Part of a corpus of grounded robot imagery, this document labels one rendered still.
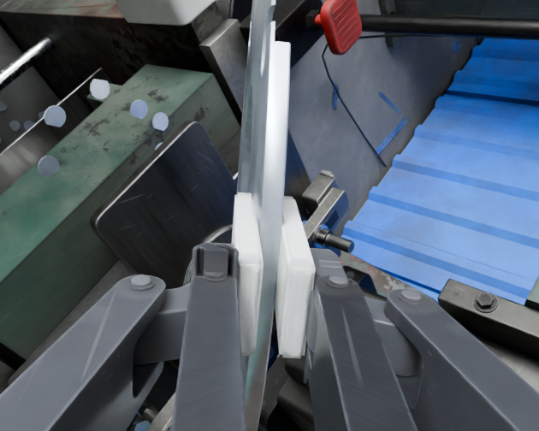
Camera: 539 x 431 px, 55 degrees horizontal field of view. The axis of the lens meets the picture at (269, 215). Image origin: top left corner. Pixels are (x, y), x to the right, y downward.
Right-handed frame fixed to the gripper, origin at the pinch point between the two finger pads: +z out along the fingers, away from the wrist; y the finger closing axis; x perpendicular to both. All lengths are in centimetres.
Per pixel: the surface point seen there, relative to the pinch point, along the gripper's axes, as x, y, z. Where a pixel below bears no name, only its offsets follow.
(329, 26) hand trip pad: 10, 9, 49
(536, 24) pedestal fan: 16, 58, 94
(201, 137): -1.6, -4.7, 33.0
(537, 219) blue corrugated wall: -45, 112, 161
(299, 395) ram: -24.5, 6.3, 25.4
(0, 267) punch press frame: -17.2, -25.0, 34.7
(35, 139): -11, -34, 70
